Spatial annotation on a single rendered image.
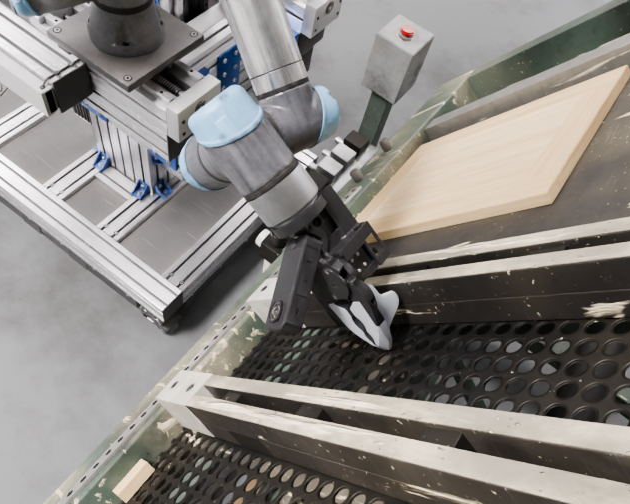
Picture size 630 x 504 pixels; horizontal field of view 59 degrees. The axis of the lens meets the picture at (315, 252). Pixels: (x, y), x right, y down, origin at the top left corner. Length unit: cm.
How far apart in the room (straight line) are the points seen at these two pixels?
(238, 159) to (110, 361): 145
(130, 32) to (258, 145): 66
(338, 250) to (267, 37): 28
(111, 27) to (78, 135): 106
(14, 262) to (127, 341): 50
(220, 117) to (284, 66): 17
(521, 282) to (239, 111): 34
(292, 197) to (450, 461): 32
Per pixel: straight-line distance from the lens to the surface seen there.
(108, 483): 97
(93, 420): 194
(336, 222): 66
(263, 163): 61
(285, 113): 74
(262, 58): 75
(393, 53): 159
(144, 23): 123
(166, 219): 198
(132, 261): 190
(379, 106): 174
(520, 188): 88
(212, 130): 61
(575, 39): 145
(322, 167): 144
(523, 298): 61
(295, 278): 62
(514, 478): 41
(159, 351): 198
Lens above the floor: 185
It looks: 57 degrees down
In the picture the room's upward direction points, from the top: 18 degrees clockwise
